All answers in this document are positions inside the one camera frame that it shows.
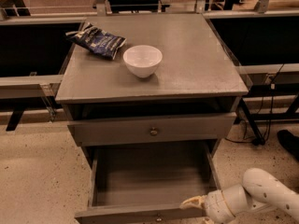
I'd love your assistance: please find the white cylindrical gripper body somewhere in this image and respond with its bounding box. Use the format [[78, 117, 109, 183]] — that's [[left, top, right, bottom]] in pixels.
[[205, 184, 252, 223]]

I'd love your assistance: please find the grey drawer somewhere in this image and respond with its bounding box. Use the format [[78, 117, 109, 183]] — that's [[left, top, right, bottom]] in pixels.
[[75, 141, 220, 224], [68, 112, 236, 147]]

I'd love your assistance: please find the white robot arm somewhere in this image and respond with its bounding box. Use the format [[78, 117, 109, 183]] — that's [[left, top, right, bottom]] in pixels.
[[179, 168, 299, 224]]

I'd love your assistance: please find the grey top drawer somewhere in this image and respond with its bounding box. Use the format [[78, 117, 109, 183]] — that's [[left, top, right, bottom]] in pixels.
[[68, 112, 236, 147]]

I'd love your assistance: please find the grey wooden drawer cabinet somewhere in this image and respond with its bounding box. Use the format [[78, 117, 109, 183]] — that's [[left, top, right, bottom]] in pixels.
[[56, 14, 248, 161]]

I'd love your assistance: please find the black shoe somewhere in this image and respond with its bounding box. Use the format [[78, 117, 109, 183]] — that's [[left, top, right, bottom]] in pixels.
[[278, 130, 299, 161]]

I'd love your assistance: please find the white ceramic bowl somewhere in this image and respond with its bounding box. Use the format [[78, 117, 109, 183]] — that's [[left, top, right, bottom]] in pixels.
[[123, 45, 163, 77]]

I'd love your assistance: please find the blue chip bag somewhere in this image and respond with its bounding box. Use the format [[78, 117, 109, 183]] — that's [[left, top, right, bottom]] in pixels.
[[65, 23, 126, 60]]

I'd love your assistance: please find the black cable on floor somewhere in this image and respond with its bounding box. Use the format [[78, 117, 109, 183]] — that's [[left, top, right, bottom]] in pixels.
[[224, 63, 285, 147]]

